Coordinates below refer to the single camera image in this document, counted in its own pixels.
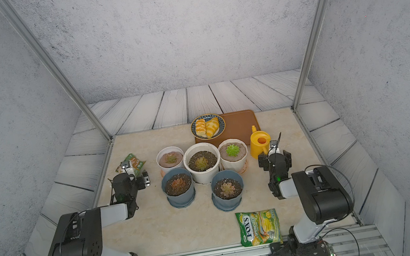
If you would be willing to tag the blue patterned plate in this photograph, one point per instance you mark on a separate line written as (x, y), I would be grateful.
(207, 117)

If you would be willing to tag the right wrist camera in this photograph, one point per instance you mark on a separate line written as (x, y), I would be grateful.
(274, 148)

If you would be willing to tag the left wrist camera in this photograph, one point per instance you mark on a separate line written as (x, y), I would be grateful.
(127, 168)

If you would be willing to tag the green soup packet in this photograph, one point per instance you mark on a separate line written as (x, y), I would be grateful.
(137, 164)

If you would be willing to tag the blue pot red succulent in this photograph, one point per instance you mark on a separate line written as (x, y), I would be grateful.
(178, 185)

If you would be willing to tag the striped bread roll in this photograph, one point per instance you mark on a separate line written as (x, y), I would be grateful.
(212, 126)
(200, 128)

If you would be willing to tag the brown wooden tray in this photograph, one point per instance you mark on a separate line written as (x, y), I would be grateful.
(238, 126)

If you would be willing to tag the right striped bread roll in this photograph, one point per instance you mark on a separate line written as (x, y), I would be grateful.
(212, 126)

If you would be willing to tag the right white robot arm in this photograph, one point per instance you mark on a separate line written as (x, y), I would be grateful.
(323, 197)

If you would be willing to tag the aluminium frame post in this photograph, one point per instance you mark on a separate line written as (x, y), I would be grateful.
(310, 51)
(27, 35)

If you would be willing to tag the left aluminium frame post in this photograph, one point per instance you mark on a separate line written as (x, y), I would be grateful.
(27, 35)

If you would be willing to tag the large white pot dark soil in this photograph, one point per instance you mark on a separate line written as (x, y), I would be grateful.
(203, 161)

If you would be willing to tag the beige saucer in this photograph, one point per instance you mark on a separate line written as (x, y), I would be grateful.
(241, 169)

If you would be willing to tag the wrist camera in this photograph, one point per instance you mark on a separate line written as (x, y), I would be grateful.
(274, 148)
(127, 168)

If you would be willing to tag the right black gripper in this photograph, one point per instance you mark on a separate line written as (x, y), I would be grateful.
(265, 161)

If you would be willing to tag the yellow watering can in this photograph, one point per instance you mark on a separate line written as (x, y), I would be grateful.
(259, 142)

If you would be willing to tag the left striped bread roll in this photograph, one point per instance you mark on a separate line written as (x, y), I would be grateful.
(200, 128)

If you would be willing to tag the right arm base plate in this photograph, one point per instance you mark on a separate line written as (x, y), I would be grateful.
(285, 254)

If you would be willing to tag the blue pot pink succulent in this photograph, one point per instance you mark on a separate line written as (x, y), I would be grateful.
(227, 188)

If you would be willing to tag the green Fox's candy bag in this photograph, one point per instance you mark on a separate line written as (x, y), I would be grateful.
(259, 228)

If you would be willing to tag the right aluminium frame post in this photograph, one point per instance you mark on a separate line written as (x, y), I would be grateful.
(310, 51)

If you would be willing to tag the white pot bright green succulent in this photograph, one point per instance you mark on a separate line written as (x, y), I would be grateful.
(232, 152)

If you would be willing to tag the white pot pink-green succulent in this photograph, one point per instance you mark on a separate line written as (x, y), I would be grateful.
(170, 158)

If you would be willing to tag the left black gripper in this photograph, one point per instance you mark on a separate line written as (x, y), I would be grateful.
(141, 184)

